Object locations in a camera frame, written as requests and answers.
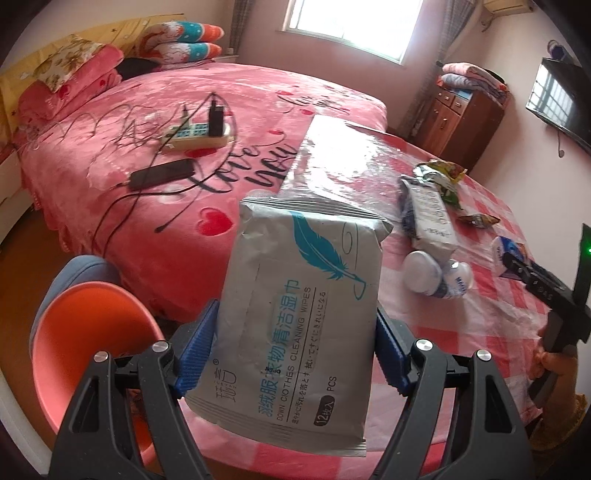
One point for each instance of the brown wooden cabinet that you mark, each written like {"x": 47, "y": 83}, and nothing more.
{"x": 461, "y": 129}

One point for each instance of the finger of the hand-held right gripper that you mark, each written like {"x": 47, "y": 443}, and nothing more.
{"x": 531, "y": 279}

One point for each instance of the black charger plug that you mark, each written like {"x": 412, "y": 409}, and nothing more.
{"x": 215, "y": 122}

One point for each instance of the beige power strip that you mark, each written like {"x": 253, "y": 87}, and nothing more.
{"x": 194, "y": 136}

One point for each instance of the grey curtain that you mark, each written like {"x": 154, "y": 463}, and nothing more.
{"x": 241, "y": 27}
{"x": 450, "y": 37}

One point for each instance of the white wipes pack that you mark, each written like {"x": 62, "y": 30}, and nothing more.
{"x": 286, "y": 323}

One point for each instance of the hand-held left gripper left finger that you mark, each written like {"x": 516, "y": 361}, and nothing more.
{"x": 196, "y": 350}

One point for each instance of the white bottle blue label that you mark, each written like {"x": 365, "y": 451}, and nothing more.
{"x": 457, "y": 281}

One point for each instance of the pink folded blanket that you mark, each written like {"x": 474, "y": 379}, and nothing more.
{"x": 87, "y": 86}

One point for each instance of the bed with pink bedspread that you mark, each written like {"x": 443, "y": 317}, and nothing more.
{"x": 258, "y": 92}

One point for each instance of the wall television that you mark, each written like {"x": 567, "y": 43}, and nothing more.
{"x": 558, "y": 101}

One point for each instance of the floral pillow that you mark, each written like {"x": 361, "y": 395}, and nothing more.
{"x": 64, "y": 64}

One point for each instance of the green snack packet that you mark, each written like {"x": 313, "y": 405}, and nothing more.
{"x": 445, "y": 182}

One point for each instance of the blue plastic stool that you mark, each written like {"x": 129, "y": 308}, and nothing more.
{"x": 83, "y": 270}

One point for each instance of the stack of folded blankets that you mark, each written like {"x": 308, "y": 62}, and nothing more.
{"x": 471, "y": 76}

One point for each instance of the person's right hand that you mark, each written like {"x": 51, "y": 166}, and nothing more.
{"x": 540, "y": 364}

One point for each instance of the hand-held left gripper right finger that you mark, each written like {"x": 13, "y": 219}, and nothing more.
{"x": 392, "y": 360}

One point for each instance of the black power bank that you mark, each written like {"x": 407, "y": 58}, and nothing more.
{"x": 161, "y": 174}

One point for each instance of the air conditioner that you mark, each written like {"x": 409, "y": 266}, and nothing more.
{"x": 503, "y": 5}

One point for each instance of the person's right forearm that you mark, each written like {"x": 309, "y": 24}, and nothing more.
{"x": 563, "y": 424}

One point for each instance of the black cloth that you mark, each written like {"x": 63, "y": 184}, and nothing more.
{"x": 136, "y": 67}

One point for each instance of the brown candy wrapper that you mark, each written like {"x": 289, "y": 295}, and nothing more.
{"x": 478, "y": 220}

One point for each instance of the yellow wooden headboard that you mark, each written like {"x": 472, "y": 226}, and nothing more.
{"x": 115, "y": 30}

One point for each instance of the orange plastic bin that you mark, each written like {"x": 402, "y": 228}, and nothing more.
{"x": 92, "y": 346}

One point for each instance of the white round jar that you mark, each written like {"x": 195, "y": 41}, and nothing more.
{"x": 422, "y": 272}

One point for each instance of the window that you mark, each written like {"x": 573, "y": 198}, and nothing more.
{"x": 351, "y": 27}

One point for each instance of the white blue tissue pack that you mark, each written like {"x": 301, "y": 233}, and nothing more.
{"x": 431, "y": 217}

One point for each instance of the blue white small packet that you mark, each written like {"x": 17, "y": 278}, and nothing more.
{"x": 505, "y": 247}

